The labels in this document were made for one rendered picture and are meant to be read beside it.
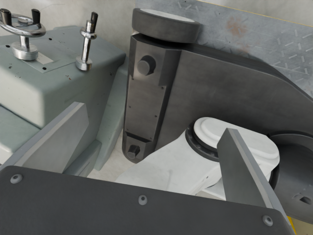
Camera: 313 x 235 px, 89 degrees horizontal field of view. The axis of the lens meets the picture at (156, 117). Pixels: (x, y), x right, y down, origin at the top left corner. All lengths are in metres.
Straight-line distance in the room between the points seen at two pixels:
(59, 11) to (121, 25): 0.46
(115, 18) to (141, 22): 0.72
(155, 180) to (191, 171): 0.09
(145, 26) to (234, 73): 0.26
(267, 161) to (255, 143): 0.05
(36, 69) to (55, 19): 0.83
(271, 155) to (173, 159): 0.22
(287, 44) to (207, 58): 0.28
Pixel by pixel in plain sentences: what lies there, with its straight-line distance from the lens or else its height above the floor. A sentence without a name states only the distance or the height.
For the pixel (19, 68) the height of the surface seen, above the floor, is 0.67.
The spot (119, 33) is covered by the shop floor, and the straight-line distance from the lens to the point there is 1.19.
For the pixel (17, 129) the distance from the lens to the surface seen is 0.74.
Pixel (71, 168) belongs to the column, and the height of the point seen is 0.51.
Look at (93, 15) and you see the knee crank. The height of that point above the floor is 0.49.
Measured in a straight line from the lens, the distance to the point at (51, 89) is 0.64.
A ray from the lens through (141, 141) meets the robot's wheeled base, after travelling 0.62.
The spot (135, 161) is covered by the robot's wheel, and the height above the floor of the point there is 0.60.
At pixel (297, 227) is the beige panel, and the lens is 1.63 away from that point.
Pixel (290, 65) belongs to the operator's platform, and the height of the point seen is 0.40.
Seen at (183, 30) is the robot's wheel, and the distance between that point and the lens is 0.47.
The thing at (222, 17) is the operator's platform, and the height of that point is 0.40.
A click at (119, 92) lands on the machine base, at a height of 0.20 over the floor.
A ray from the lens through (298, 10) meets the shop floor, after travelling 1.09.
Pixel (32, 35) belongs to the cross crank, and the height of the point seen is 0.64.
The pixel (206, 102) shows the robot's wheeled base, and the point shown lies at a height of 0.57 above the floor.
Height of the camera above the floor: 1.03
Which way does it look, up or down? 52 degrees down
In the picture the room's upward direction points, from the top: 150 degrees counter-clockwise
